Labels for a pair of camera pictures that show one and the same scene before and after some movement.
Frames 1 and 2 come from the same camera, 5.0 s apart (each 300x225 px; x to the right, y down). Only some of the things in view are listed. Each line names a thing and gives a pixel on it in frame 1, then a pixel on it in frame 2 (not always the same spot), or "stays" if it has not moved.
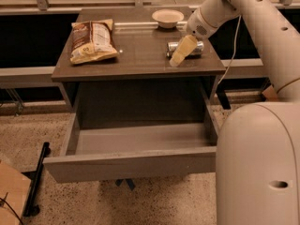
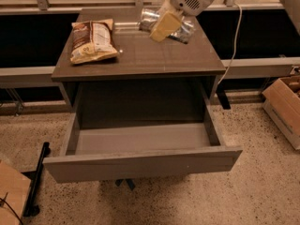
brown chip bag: (93, 41) stays
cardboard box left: (14, 186) stays
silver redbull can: (171, 48) -> (183, 32)
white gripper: (200, 24) -> (185, 1)
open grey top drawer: (105, 149) stays
